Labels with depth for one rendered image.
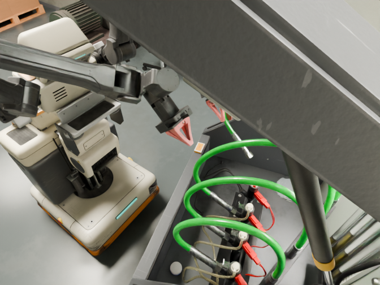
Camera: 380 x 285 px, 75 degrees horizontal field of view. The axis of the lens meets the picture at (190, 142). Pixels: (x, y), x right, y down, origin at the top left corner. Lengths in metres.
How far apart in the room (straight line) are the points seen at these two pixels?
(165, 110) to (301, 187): 0.51
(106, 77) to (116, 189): 1.25
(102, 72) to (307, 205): 0.52
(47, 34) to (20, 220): 1.57
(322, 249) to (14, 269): 1.99
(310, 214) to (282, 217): 0.85
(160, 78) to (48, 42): 0.52
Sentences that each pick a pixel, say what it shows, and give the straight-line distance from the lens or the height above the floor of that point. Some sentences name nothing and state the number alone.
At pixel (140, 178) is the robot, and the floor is 0.28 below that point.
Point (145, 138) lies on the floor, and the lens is 2.46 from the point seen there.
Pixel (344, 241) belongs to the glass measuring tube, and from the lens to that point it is 0.80.
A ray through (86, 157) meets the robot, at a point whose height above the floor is 0.80.
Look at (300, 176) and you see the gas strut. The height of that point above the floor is 1.59.
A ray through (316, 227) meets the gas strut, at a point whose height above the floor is 1.53.
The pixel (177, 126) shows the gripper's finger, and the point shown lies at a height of 1.28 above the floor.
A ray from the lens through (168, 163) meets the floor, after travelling 2.22.
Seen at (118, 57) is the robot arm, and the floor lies 1.24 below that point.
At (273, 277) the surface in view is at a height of 1.16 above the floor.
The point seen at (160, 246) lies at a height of 0.95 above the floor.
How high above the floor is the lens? 1.73
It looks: 46 degrees down
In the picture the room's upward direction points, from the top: straight up
